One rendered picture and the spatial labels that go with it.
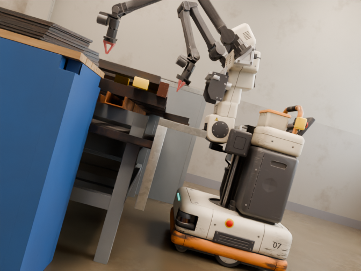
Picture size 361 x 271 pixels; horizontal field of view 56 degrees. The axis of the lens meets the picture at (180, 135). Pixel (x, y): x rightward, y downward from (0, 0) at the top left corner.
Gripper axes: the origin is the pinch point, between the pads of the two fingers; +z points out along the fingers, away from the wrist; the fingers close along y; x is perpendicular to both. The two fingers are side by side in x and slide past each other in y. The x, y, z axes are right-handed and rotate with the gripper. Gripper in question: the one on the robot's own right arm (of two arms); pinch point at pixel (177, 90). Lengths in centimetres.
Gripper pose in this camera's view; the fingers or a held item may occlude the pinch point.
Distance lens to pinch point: 224.0
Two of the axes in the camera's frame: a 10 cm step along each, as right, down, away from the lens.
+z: -4.8, 8.8, 0.0
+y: 8.7, 4.8, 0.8
